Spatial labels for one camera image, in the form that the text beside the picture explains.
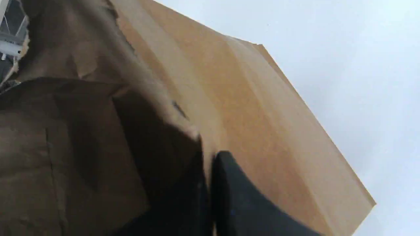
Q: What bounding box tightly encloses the white metal frame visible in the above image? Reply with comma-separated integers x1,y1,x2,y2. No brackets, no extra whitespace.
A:
0,0,29,82

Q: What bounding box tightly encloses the brown paper bag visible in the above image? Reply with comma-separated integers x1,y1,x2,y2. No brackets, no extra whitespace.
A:
1,0,376,236

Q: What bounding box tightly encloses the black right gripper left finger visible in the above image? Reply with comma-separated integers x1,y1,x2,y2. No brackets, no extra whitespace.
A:
112,95,212,236

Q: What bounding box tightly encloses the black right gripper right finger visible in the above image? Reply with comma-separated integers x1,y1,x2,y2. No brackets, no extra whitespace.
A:
212,151,319,236

